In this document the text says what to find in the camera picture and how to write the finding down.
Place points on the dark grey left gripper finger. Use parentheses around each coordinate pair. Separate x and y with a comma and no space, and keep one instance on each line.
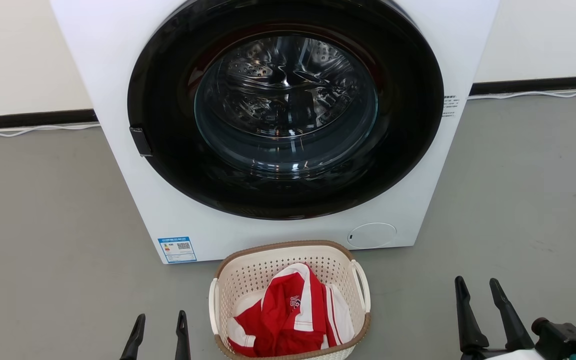
(133,342)
(183,340)

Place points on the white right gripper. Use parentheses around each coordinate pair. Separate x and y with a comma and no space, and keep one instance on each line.
(503,355)

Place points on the cream perforated laundry basket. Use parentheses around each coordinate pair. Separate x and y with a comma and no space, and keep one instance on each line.
(248,275)

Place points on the blue energy label sticker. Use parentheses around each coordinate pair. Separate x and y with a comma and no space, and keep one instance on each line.
(177,249)

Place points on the red and white garment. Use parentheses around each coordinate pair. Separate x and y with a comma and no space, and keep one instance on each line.
(283,320)

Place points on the round white filter cover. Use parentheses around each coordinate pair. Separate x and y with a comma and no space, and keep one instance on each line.
(372,235)

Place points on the dark round glass washer door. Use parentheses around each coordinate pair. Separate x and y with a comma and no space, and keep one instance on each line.
(168,165)

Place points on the printed warning text label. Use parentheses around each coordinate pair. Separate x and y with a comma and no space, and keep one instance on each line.
(451,106)

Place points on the black baseboard strip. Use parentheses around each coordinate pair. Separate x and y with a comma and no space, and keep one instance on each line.
(543,84)
(28,119)

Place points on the white front-load washing machine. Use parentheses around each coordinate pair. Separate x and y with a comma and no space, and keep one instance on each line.
(98,75)

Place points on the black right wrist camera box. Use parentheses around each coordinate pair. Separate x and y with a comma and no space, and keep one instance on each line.
(563,342)

